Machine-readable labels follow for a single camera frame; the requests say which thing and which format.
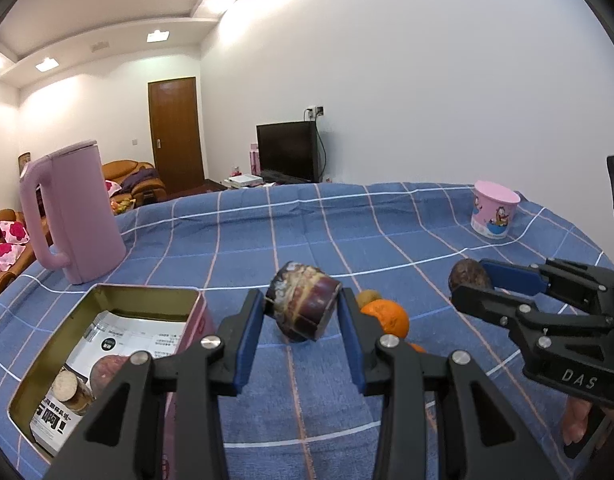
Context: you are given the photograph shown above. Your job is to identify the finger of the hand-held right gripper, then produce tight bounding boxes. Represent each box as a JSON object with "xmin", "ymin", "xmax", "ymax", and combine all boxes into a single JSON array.
[
  {"xmin": 451, "ymin": 285, "xmax": 614, "ymax": 344},
  {"xmin": 480, "ymin": 258, "xmax": 614, "ymax": 312}
]

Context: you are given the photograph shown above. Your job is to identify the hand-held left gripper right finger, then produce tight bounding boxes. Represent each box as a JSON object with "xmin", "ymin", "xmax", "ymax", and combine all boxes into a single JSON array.
[{"xmin": 337, "ymin": 290, "xmax": 558, "ymax": 480}]

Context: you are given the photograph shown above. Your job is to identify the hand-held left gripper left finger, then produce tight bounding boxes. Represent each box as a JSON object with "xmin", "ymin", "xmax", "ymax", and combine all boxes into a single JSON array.
[{"xmin": 44, "ymin": 289, "xmax": 264, "ymax": 480}]

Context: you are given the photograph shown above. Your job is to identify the dark water chestnut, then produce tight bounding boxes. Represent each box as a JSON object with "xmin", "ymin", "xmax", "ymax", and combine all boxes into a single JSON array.
[{"xmin": 448, "ymin": 258, "xmax": 494, "ymax": 295}]

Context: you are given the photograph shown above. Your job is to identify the large orange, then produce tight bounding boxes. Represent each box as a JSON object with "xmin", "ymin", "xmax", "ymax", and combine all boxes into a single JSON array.
[{"xmin": 359, "ymin": 298, "xmax": 410, "ymax": 338}]

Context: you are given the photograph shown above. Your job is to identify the purple sugarcane piece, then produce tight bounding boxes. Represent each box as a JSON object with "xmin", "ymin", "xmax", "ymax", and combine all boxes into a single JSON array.
[{"xmin": 265, "ymin": 261, "xmax": 343, "ymax": 343}]

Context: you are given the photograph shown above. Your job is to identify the pink tin box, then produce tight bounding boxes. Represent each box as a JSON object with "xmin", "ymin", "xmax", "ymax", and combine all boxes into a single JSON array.
[{"xmin": 8, "ymin": 283, "xmax": 219, "ymax": 480}]

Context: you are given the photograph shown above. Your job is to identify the pale-ended sugarcane piece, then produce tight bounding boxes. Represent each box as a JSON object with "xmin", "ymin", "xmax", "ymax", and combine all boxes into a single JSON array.
[{"xmin": 51, "ymin": 370, "xmax": 95, "ymax": 416}]

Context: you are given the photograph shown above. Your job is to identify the person's right hand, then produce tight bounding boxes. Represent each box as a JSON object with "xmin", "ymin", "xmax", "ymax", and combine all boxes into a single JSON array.
[{"xmin": 561, "ymin": 397, "xmax": 595, "ymax": 448}]

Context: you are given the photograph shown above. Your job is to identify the pink paper cup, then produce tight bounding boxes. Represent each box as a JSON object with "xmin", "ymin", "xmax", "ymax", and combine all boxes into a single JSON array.
[{"xmin": 470, "ymin": 180, "xmax": 521, "ymax": 238}]

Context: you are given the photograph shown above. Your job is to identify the blue plaid tablecloth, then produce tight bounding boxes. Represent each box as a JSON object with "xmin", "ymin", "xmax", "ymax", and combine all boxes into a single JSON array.
[{"xmin": 0, "ymin": 181, "xmax": 614, "ymax": 480}]

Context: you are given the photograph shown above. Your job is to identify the white paper leaflet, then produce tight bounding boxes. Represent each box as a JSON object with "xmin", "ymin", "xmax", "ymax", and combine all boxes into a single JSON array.
[{"xmin": 29, "ymin": 310, "xmax": 188, "ymax": 456}]

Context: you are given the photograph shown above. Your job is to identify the low television stand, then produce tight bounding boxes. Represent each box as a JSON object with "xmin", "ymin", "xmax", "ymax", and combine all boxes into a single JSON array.
[{"xmin": 219, "ymin": 176, "xmax": 288, "ymax": 191}]

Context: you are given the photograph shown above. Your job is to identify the black television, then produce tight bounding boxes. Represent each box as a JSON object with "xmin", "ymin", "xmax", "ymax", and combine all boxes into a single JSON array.
[{"xmin": 256, "ymin": 121, "xmax": 322, "ymax": 184}]

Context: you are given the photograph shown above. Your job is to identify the purple blanket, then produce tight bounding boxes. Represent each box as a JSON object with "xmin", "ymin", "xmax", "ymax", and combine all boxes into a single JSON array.
[{"xmin": 119, "ymin": 167, "xmax": 163, "ymax": 193}]

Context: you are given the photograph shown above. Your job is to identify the short brown leather sofa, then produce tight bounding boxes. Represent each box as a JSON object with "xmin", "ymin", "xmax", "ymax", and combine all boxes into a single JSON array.
[{"xmin": 101, "ymin": 160, "xmax": 167, "ymax": 206}]

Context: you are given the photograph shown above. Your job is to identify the pink electric kettle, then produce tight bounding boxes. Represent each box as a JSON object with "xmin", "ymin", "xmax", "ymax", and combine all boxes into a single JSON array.
[{"xmin": 19, "ymin": 139, "xmax": 126, "ymax": 286}]

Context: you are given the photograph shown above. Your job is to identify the brown wooden door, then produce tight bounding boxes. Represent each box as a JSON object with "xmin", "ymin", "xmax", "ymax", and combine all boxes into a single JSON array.
[{"xmin": 147, "ymin": 76, "xmax": 206, "ymax": 196}]

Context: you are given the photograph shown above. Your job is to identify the black power cable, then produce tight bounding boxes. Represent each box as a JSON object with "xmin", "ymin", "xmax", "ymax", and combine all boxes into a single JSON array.
[{"xmin": 314, "ymin": 117, "xmax": 331, "ymax": 181}]

